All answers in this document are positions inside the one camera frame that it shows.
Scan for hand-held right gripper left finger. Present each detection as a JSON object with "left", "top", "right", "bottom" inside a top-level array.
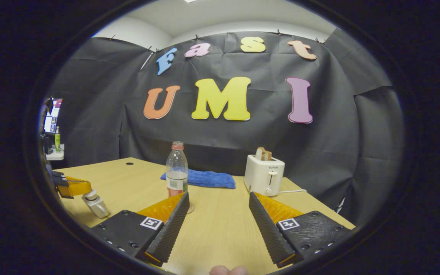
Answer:
[{"left": 89, "top": 191, "right": 190, "bottom": 267}]

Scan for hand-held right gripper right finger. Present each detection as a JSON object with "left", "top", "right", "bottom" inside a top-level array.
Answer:
[{"left": 248, "top": 191, "right": 356, "bottom": 269}]

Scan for white square teacup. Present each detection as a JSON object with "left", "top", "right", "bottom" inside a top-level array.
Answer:
[{"left": 84, "top": 195, "right": 111, "bottom": 219}]

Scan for clear plastic water bottle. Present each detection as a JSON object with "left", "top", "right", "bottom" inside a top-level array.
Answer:
[{"left": 165, "top": 141, "right": 189, "bottom": 199}]

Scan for white side shelf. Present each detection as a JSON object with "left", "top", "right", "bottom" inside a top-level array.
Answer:
[{"left": 46, "top": 144, "right": 65, "bottom": 161}]

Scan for white toaster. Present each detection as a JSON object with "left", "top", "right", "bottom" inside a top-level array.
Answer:
[{"left": 244, "top": 154, "right": 286, "bottom": 197}]

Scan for blue towel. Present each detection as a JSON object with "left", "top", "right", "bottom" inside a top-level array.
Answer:
[{"left": 160, "top": 168, "right": 236, "bottom": 189}]

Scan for computer monitor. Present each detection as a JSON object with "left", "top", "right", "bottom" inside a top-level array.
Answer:
[{"left": 43, "top": 98, "right": 63, "bottom": 134}]

